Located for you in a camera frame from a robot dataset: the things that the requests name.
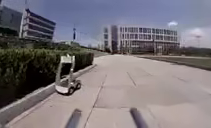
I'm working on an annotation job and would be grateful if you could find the robot's own part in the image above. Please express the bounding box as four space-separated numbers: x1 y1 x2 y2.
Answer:
129 107 150 128
64 108 83 128

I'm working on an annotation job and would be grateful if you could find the trimmed green hedge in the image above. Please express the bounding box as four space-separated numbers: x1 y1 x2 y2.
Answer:
0 47 95 110

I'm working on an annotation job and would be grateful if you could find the pole with dark sign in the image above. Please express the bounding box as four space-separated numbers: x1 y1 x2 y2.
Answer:
72 23 77 44

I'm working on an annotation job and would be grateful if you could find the white glass-fronted building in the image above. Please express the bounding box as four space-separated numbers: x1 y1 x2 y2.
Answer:
102 24 181 55

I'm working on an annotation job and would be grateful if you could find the grey banded building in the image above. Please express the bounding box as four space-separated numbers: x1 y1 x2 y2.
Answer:
0 0 57 42

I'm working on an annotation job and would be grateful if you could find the dark hedge beyond grass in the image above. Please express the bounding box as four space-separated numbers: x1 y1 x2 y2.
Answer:
172 46 211 61

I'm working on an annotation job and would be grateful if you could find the grass strip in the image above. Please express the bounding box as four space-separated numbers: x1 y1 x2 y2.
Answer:
132 53 211 73

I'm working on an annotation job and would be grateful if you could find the grey concrete kerb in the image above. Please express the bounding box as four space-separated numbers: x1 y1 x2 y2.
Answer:
0 63 98 128

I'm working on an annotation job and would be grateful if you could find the pale concrete slab pavement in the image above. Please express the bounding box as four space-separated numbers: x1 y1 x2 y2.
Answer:
4 53 211 128

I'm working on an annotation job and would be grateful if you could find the small white wheeled robot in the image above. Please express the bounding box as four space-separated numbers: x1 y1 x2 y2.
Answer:
54 53 82 96

